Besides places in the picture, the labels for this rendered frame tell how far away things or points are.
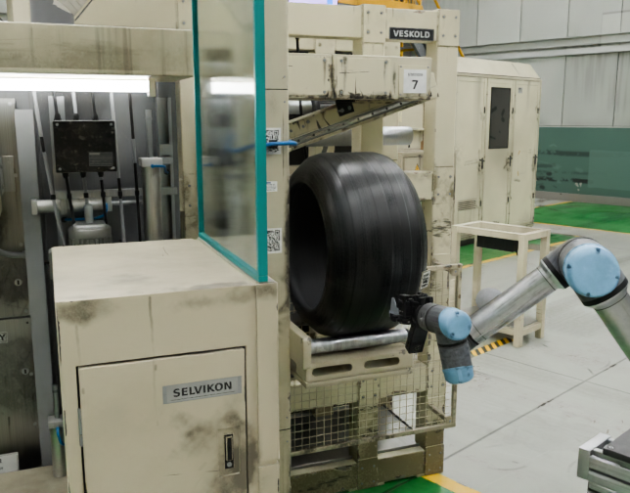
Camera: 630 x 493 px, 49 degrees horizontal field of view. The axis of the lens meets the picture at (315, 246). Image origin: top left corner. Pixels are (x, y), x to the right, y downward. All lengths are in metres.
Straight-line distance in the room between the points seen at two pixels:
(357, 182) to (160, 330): 0.89
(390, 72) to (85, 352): 1.54
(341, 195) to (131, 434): 0.94
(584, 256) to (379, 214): 0.58
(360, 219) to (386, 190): 0.14
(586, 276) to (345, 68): 1.10
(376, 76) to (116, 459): 1.56
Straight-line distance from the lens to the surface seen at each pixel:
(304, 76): 2.32
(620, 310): 1.76
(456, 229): 5.17
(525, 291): 1.86
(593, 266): 1.70
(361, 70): 2.40
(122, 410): 1.32
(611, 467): 2.11
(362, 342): 2.13
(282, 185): 2.02
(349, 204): 1.94
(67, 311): 1.26
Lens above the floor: 1.57
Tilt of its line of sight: 11 degrees down
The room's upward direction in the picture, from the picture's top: straight up
